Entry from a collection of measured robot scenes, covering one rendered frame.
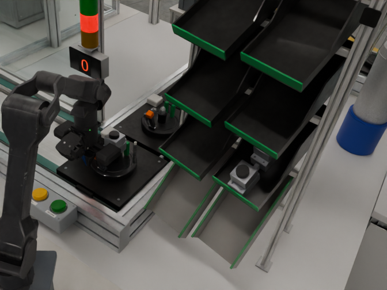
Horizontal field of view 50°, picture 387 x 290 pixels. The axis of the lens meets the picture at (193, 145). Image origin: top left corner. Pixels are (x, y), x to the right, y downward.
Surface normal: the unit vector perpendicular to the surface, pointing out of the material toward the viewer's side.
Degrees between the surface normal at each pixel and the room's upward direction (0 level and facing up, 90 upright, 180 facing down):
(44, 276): 0
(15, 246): 54
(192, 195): 45
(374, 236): 90
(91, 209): 0
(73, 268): 0
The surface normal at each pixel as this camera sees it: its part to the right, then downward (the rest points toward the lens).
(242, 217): -0.37, -0.22
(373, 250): -0.52, 0.51
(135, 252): 0.13, -0.75
